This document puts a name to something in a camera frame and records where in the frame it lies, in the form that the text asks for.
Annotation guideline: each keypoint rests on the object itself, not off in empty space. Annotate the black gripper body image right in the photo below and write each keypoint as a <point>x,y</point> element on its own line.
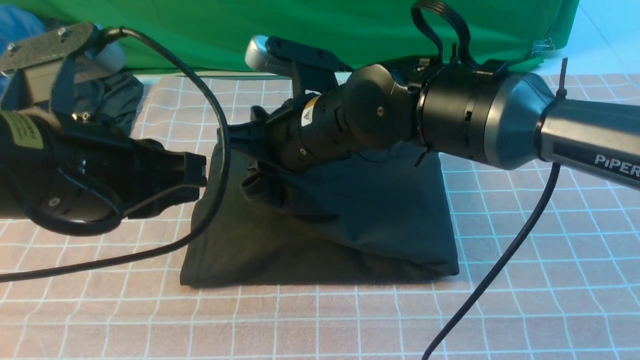
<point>306,131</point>

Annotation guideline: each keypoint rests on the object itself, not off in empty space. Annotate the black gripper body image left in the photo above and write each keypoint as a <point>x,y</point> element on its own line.
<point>96,173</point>

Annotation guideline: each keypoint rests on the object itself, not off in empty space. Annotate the dark gray long-sleeved shirt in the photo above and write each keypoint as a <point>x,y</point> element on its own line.
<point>369,219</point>

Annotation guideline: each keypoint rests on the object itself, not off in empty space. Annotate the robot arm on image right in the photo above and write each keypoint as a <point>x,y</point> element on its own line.
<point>499,118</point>

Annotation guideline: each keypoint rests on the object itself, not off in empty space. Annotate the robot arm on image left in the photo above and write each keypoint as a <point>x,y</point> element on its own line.
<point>21,160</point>

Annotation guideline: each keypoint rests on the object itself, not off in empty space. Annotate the dark crumpled garment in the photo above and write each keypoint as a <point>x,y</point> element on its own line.
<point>114,99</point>

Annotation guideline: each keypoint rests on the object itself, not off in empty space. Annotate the green backdrop cloth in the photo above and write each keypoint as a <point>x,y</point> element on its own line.
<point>212,35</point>

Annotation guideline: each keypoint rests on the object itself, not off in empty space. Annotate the blue crumpled garment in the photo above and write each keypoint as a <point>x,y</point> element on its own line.
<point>17,25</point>

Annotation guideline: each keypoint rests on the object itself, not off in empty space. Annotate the metal binder clip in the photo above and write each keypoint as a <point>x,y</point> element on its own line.
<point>541,47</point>

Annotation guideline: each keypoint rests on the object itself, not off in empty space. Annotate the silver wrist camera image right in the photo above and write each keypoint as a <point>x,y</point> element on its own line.
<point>309,68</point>

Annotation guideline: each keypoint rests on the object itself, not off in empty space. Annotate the wrist camera mount image left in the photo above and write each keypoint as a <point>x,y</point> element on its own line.
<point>46,68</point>

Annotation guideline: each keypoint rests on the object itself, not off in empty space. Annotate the black cable image right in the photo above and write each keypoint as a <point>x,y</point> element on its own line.
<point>490,70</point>

